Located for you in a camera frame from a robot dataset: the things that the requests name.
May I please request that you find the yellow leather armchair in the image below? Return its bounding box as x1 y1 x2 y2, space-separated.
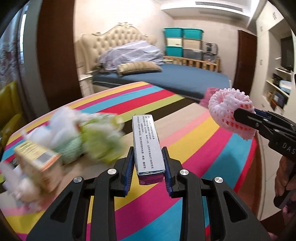
0 81 27 151

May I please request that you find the rainbow striped tablecloth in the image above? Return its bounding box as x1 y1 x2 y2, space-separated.
1 82 263 240

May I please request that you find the striped tan pillow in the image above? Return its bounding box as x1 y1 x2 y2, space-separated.
116 61 163 76

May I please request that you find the pink foam fruit net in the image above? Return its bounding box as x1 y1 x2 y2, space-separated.
208 88 255 140

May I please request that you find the green plastic bag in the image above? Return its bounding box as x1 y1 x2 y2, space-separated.
77 113 125 164

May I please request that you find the pink trash bag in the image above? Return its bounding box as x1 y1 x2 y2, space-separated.
199 87 220 108

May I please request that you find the brown wooden door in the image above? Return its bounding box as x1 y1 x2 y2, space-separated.
37 0 82 110

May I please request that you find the lower teal storage bin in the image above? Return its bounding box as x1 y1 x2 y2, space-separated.
166 46 183 57

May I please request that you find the teal storage bin right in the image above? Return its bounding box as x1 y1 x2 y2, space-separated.
183 28 204 40

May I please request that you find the silver rectangular box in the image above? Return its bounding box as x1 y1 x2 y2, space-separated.
132 114 166 185

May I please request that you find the striped lavender duvet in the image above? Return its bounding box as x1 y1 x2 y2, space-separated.
98 40 164 71

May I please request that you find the white nightstand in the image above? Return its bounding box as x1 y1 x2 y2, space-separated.
78 74 94 97

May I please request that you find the right hand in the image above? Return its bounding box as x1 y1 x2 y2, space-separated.
274 156 295 201

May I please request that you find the white crumpled tissue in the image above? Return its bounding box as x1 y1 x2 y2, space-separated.
1 161 43 212

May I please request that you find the cardboard carton box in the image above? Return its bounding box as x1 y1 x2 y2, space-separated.
14 140 63 193

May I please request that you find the beige tufted headboard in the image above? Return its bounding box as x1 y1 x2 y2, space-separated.
79 22 157 73

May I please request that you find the wooden crib rail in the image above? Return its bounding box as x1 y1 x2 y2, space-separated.
164 56 220 73

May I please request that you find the blue bed mattress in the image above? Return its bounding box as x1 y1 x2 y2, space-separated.
92 64 230 101

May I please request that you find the teal storage bin left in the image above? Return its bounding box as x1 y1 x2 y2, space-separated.
164 27 183 38

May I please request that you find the teal storage bin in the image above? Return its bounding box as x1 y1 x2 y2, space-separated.
183 28 204 40
166 46 183 57
164 27 183 38

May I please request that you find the black television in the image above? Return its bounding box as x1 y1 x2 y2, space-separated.
281 36 294 71

